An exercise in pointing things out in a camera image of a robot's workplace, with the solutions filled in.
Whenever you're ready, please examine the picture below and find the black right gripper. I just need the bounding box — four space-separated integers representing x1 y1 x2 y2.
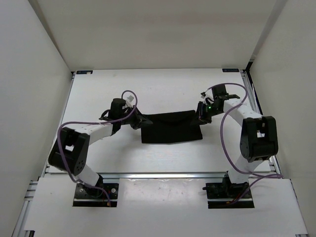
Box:
190 101 222 126

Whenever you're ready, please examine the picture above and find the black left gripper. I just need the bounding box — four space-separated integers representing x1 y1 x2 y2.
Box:
118 105 153 129

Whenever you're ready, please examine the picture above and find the black skirt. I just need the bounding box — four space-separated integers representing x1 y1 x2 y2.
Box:
141 110 203 144

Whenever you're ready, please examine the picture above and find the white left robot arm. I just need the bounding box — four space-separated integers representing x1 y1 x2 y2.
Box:
48 106 153 198

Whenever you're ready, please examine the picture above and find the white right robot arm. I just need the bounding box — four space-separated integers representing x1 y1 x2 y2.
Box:
192 98 278 198

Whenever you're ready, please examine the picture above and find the blue right corner label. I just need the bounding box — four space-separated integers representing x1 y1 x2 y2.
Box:
222 68 239 73

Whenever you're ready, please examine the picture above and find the blue corner label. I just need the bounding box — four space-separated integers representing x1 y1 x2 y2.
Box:
222 68 239 73
76 70 93 75

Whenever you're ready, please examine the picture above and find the blue left corner label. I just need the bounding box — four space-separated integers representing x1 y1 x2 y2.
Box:
76 70 93 75

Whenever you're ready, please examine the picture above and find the white front cover board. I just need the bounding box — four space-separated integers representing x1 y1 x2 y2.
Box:
25 177 307 237

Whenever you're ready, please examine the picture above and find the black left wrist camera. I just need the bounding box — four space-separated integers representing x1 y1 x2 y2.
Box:
99 98 133 121

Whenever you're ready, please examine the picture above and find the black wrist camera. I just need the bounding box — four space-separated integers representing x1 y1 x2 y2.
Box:
201 84 240 104
99 98 133 121

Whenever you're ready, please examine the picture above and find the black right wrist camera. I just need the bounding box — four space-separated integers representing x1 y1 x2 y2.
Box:
201 84 240 104

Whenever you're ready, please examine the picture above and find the aluminium right frame rail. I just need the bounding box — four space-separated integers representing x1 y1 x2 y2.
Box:
240 70 281 175

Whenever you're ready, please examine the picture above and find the aluminium frame rail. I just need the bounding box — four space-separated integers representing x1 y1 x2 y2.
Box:
39 71 76 178
240 70 281 175

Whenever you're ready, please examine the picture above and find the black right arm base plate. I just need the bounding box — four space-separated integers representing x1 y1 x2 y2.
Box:
202 182 255 209

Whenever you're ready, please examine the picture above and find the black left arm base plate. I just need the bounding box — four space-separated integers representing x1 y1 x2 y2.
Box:
73 183 119 207

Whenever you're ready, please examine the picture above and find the aluminium left frame rail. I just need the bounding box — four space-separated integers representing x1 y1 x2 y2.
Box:
39 71 76 178

